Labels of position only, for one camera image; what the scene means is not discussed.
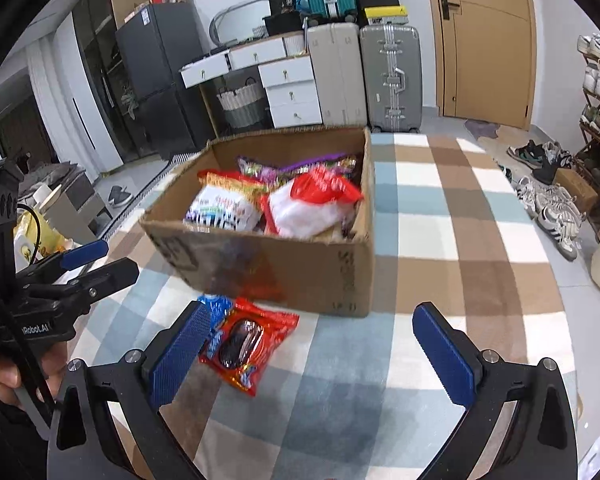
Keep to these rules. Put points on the black printed bag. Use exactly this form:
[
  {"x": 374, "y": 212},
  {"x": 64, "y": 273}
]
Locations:
[{"x": 282, "y": 2}]

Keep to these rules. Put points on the yellow and black shoe box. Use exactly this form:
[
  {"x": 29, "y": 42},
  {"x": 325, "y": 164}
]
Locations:
[{"x": 387, "y": 12}]

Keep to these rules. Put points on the brown cardboard box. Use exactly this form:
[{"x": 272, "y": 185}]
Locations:
[{"x": 300, "y": 270}]

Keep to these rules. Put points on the black storage box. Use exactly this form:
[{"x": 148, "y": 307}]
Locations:
[{"x": 282, "y": 24}]

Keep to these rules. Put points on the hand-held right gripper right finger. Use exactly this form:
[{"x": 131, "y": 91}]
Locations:
[{"x": 445, "y": 355}]

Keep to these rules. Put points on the yellow bag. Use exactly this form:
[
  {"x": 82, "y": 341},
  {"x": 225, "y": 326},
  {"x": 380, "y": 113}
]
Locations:
[{"x": 27, "y": 237}]

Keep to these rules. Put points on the wooden door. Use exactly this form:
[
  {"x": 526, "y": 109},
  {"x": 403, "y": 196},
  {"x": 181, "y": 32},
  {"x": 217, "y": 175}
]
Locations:
[{"x": 485, "y": 35}]

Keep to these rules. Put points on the white drawer cabinet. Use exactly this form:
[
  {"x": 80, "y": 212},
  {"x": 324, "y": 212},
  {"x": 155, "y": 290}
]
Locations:
[{"x": 290, "y": 80}]

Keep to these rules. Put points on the grey storage box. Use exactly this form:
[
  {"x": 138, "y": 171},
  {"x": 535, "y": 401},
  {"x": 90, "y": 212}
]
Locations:
[{"x": 75, "y": 205}]

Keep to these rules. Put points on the silver suitcase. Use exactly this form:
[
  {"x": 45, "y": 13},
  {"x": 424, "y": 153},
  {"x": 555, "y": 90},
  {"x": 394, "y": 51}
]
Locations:
[{"x": 390, "y": 75}]

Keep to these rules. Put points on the red cookie packet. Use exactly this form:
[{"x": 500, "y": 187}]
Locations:
[{"x": 252, "y": 347}]

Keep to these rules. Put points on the white and orange snack packet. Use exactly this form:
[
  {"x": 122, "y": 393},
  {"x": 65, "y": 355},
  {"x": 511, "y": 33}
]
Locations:
[{"x": 225, "y": 205}]

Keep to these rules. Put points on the small cardboard box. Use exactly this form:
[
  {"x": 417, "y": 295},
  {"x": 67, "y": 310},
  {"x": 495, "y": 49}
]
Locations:
[{"x": 577, "y": 187}]

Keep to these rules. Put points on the black shoe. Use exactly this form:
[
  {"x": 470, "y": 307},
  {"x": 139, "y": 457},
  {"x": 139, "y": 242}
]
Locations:
[{"x": 552, "y": 170}]

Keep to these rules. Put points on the woven laundry basket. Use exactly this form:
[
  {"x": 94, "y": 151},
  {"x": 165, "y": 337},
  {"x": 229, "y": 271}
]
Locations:
[{"x": 242, "y": 105}]

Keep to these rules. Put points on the dark glass cabinet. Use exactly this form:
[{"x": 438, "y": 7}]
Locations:
[{"x": 97, "y": 60}]

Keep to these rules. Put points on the grey slippers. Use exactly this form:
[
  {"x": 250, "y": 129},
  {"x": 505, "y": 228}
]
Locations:
[{"x": 119, "y": 195}]

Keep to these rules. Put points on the beige suitcase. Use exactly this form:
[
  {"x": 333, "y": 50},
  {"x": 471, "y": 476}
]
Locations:
[{"x": 337, "y": 75}]

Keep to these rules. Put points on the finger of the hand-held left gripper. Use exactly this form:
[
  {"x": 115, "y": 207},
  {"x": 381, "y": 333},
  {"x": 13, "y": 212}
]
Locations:
[
  {"x": 85, "y": 254},
  {"x": 110, "y": 275}
]

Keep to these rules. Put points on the white and red snack packet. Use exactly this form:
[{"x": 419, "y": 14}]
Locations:
[{"x": 305, "y": 210}]

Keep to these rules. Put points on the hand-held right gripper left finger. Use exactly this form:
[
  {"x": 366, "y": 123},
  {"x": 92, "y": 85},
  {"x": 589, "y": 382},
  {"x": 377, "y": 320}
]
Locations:
[{"x": 177, "y": 355}]

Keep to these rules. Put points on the dark grey refrigerator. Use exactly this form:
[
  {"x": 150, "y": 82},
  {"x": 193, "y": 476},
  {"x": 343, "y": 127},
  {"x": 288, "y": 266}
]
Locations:
[{"x": 155, "y": 60}]

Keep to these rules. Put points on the blue cookie packet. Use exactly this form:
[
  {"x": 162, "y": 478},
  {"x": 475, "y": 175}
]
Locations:
[{"x": 220, "y": 306}]

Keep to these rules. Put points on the grey door mat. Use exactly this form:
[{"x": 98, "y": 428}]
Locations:
[{"x": 481, "y": 128}]

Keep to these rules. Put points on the person's left hand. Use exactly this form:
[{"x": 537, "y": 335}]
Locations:
[{"x": 0, "y": 382}]

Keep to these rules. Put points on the dark green sneaker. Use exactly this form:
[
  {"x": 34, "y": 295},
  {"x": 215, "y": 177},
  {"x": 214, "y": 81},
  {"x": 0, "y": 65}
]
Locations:
[{"x": 527, "y": 155}]

